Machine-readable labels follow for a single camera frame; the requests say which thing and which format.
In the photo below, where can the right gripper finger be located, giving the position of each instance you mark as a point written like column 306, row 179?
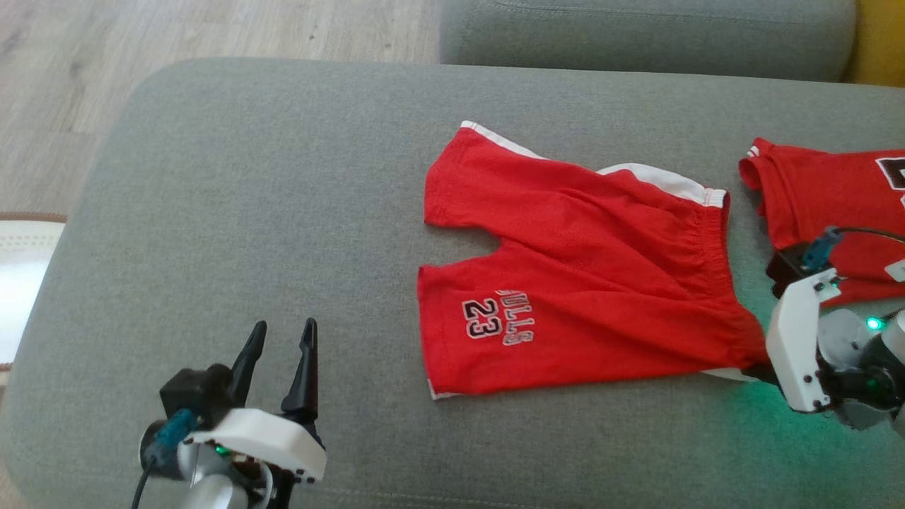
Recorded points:
column 760, row 373

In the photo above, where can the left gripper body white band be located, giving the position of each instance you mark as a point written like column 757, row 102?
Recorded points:
column 276, row 442

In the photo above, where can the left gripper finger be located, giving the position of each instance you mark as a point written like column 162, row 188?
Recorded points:
column 304, row 382
column 247, row 367

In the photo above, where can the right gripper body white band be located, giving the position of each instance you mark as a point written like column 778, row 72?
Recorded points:
column 795, row 346

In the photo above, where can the red jersey white sleeves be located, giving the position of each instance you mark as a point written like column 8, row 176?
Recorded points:
column 827, row 191

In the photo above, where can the red basketball shorts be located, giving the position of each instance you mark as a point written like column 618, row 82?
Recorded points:
column 580, row 283

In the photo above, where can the grey sofa seat cushion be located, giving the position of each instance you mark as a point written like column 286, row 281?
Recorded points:
column 283, row 212

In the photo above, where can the white laundry basket brown rim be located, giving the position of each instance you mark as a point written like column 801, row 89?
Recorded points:
column 21, row 283

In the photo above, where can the grey sofa back cushion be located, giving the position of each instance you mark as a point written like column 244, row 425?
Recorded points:
column 636, row 35

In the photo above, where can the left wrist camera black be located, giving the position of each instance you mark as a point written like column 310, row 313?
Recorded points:
column 194, row 392

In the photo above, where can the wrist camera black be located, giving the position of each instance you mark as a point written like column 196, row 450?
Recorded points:
column 194, row 392
column 785, row 265

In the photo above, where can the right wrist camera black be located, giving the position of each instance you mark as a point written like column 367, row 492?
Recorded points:
column 785, row 265

